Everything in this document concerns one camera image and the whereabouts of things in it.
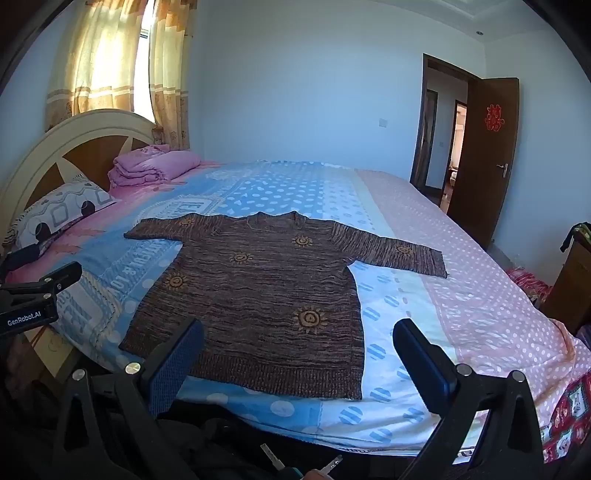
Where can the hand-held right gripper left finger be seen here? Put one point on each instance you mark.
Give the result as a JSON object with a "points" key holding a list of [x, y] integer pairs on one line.
{"points": [[178, 364]]}

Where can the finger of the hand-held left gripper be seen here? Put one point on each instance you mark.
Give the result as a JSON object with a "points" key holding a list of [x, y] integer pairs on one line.
{"points": [[51, 279], [21, 258]]}

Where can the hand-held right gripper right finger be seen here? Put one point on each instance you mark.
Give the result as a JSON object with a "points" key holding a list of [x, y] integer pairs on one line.
{"points": [[425, 364]]}

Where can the brown knit sweater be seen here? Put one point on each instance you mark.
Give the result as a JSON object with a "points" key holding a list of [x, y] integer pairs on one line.
{"points": [[258, 300]]}

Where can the white grey patterned pillow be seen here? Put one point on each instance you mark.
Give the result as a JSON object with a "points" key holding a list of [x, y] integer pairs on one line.
{"points": [[64, 207]]}

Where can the printed blue pink bed sheet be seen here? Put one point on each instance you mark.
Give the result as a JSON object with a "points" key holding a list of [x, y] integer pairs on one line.
{"points": [[485, 300]]}

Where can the silver key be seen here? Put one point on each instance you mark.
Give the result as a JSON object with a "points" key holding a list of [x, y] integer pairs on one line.
{"points": [[333, 463], [268, 457]]}

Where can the red cloth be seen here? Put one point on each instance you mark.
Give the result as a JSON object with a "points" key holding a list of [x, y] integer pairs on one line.
{"points": [[531, 284]]}

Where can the cream and wood headboard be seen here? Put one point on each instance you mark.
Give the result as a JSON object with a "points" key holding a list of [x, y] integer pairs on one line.
{"points": [[97, 134]]}

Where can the folded pink quilt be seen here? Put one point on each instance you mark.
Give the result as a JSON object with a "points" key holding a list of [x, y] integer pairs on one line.
{"points": [[147, 166]]}

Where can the red patterned blanket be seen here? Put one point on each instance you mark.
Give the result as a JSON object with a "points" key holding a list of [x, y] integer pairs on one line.
{"points": [[570, 415]]}

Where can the wooden cabinet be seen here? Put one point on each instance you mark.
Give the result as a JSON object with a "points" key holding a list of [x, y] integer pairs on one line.
{"points": [[570, 286]]}

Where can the brown wooden door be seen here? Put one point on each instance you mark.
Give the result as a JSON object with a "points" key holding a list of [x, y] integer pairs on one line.
{"points": [[480, 175]]}

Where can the dark item on cabinet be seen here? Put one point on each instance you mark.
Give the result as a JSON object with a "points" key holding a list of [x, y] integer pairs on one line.
{"points": [[577, 235]]}

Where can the wide yellow curtain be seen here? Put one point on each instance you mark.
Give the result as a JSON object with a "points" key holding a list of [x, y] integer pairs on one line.
{"points": [[97, 60]]}

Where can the window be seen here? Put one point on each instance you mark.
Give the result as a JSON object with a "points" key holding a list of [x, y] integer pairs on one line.
{"points": [[145, 60]]}

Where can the narrow yellow curtain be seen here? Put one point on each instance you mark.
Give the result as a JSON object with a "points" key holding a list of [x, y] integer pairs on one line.
{"points": [[171, 69]]}

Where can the red paper door decoration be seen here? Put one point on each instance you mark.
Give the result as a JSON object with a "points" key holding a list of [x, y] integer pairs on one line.
{"points": [[494, 118]]}

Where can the dark wooden door frame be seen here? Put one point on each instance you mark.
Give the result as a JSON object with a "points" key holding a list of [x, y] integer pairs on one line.
{"points": [[418, 138]]}

